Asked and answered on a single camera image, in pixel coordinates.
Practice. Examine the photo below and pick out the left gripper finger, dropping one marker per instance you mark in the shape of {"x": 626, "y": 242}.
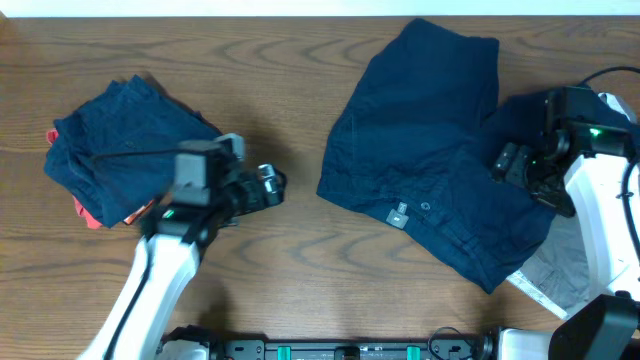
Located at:
{"x": 267, "y": 173}
{"x": 274, "y": 191}

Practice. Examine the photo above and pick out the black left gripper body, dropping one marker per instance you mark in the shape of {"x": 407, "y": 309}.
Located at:
{"x": 244, "y": 197}

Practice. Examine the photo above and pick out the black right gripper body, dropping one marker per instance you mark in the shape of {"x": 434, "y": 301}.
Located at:
{"x": 544, "y": 186}

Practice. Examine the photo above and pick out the navy blue shorts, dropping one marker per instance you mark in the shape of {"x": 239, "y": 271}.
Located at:
{"x": 415, "y": 145}

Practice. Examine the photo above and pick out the grey shorts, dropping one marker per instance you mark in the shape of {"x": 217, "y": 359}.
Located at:
{"x": 556, "y": 275}

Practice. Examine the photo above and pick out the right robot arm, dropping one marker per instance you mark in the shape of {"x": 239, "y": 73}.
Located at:
{"x": 587, "y": 171}

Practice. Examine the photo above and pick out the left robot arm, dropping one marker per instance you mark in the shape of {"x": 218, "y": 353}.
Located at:
{"x": 167, "y": 257}

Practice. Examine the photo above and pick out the folded navy shorts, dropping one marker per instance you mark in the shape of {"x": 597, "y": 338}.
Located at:
{"x": 115, "y": 153}

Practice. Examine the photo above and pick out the folded red garment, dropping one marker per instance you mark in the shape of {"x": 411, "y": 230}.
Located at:
{"x": 82, "y": 212}

